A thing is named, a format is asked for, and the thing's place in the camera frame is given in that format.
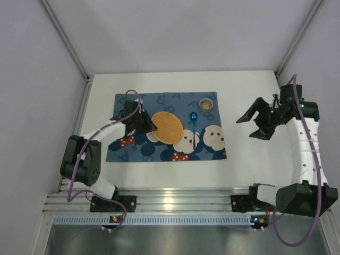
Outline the right aluminium corner post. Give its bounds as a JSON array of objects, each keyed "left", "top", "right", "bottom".
[{"left": 274, "top": 0, "right": 325, "bottom": 79}]

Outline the small beige ceramic cup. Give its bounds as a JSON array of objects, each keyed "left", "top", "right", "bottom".
[{"left": 199, "top": 98, "right": 214, "bottom": 113}]

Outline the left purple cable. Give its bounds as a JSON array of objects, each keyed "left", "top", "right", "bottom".
[{"left": 66, "top": 89, "right": 144, "bottom": 229}]

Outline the aluminium mounting rail frame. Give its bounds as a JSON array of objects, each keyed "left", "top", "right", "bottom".
[{"left": 42, "top": 159, "right": 330, "bottom": 216}]

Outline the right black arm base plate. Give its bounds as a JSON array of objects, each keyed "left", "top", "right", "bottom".
[{"left": 230, "top": 195, "right": 274, "bottom": 213}]

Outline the aluminium corner post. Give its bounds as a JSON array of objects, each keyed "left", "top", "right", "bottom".
[
  {"left": 38, "top": 0, "right": 89, "bottom": 81},
  {"left": 274, "top": 0, "right": 325, "bottom": 79}
]

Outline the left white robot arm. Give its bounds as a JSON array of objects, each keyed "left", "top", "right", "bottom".
[{"left": 60, "top": 100, "right": 157, "bottom": 202}]

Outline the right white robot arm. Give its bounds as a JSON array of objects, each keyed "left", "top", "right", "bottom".
[{"left": 237, "top": 84, "right": 338, "bottom": 217}]

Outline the iridescent blue metal spoon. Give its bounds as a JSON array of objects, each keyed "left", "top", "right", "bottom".
[{"left": 190, "top": 112, "right": 198, "bottom": 149}]

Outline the left aluminium corner post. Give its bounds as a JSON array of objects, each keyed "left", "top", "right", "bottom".
[{"left": 38, "top": 0, "right": 89, "bottom": 81}]

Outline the orange woven round coaster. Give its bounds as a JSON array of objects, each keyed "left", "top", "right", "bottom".
[{"left": 151, "top": 111, "right": 184, "bottom": 145}]

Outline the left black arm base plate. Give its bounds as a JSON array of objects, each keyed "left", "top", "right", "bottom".
[{"left": 89, "top": 195, "right": 137, "bottom": 213}]

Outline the perforated metal cable strip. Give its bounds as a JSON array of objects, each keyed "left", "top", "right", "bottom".
[{"left": 53, "top": 214, "right": 267, "bottom": 226}]

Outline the blue cartoon placemat cloth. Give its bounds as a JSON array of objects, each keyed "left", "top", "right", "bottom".
[{"left": 106, "top": 92, "right": 227, "bottom": 163}]

